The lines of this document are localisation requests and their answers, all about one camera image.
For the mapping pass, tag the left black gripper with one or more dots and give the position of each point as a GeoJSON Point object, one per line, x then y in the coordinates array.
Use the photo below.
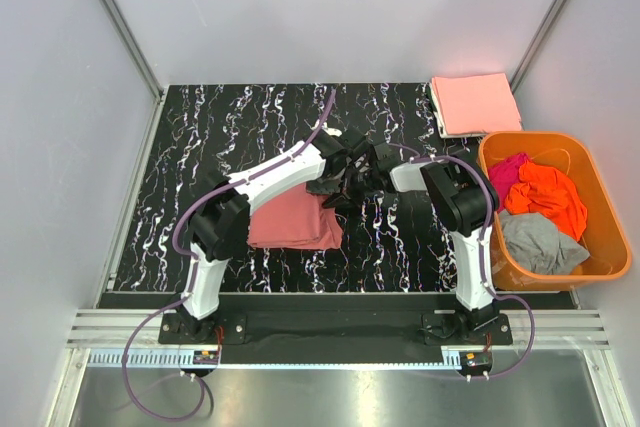
{"type": "Point", "coordinates": [338, 186]}

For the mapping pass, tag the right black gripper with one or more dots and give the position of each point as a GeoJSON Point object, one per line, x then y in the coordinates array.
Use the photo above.
{"type": "Point", "coordinates": [364, 162]}

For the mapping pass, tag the salmon red t shirt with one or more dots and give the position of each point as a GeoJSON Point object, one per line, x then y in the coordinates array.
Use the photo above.
{"type": "Point", "coordinates": [295, 219]}

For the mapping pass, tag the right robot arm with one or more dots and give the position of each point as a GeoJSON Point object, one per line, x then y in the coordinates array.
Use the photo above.
{"type": "Point", "coordinates": [464, 203]}

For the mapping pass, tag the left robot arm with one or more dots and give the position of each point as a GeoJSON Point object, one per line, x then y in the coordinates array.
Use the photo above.
{"type": "Point", "coordinates": [215, 228]}

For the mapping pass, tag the folded light pink t shirt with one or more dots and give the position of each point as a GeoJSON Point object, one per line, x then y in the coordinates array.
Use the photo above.
{"type": "Point", "coordinates": [482, 103]}

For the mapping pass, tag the magenta t shirt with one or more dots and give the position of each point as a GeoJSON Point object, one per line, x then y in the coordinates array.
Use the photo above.
{"type": "Point", "coordinates": [505, 174]}

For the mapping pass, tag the orange t shirt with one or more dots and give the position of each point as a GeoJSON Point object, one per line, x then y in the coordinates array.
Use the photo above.
{"type": "Point", "coordinates": [548, 191]}

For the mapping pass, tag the grey t shirt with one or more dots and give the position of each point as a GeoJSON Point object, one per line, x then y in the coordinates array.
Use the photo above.
{"type": "Point", "coordinates": [537, 245]}

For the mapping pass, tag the orange plastic basket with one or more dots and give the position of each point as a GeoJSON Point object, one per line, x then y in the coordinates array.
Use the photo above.
{"type": "Point", "coordinates": [610, 255]}

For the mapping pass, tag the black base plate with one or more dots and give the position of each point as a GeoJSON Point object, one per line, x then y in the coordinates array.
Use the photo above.
{"type": "Point", "coordinates": [434, 318]}

